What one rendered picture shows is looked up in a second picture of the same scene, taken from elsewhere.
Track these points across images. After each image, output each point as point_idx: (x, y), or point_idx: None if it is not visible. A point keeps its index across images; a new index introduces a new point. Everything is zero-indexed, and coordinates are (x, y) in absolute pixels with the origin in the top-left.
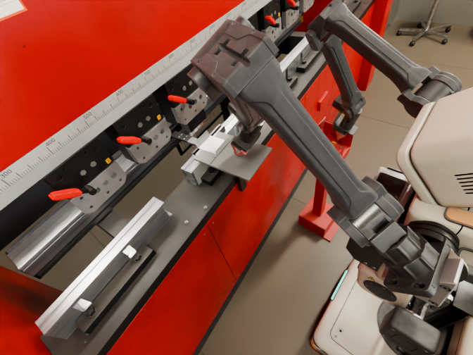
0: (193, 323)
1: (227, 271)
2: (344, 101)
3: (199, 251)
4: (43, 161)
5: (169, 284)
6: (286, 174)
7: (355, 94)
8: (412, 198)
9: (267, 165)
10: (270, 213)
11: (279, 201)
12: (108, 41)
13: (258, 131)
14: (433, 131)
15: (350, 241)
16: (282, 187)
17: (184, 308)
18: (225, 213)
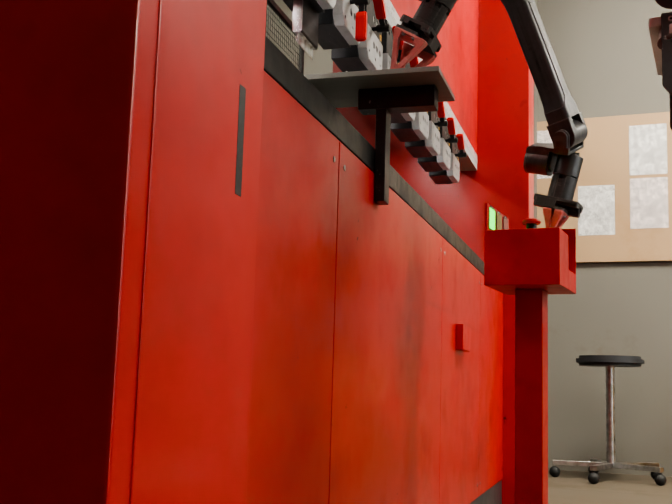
0: (255, 459)
1: (326, 456)
2: (552, 111)
3: (321, 185)
4: None
5: (286, 133)
6: (420, 416)
7: (569, 98)
8: None
9: (402, 267)
10: (395, 488)
11: (407, 491)
12: None
13: (452, 1)
14: None
15: (665, 56)
16: (413, 446)
17: (270, 303)
18: (355, 202)
